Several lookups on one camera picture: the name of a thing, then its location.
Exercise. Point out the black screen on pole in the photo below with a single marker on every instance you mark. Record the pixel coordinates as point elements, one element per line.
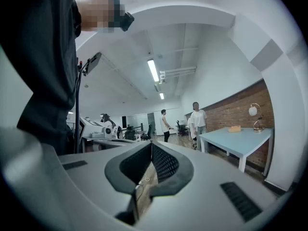
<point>92,62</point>

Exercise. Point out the white ceiling pipes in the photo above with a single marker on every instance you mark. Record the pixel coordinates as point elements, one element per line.
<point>178,71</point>

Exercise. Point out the person's head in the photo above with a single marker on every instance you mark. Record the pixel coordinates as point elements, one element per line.
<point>96,11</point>

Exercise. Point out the white machine cabinet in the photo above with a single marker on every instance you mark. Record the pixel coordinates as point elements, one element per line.
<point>91,126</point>

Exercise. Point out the long ceiling light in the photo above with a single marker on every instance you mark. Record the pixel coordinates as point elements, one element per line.
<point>162,96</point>
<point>153,70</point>

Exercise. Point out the black office chair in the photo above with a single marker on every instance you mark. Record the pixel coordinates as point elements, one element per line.
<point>181,129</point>
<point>147,133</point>

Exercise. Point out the light blue table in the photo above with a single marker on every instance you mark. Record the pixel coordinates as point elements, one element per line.
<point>240,138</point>

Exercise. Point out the wooden tray box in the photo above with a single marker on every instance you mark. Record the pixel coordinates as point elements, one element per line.
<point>234,129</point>

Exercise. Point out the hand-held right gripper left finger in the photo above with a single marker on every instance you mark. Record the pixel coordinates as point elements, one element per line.
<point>113,172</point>

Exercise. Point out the gold globe shade table lamp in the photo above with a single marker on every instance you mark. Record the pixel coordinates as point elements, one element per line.
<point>253,111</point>

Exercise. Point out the black head-worn camera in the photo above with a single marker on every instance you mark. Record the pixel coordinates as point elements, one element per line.
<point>127,21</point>

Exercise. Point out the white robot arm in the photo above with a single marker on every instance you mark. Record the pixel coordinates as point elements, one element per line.
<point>110,126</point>

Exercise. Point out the person's black clothed torso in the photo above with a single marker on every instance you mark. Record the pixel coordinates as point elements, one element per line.
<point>43,56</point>

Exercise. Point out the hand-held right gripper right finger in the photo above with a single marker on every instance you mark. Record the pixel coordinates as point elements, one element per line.
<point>185,174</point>

